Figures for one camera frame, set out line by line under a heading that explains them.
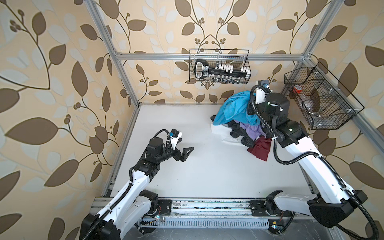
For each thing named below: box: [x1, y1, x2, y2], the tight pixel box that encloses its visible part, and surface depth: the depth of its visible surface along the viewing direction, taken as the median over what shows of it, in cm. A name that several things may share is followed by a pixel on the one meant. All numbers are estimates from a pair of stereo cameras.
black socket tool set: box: [194, 59, 251, 83], surface depth 86 cm
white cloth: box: [211, 122, 245, 147], surface depth 101 cm
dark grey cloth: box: [210, 115, 257, 148], surface depth 94 cm
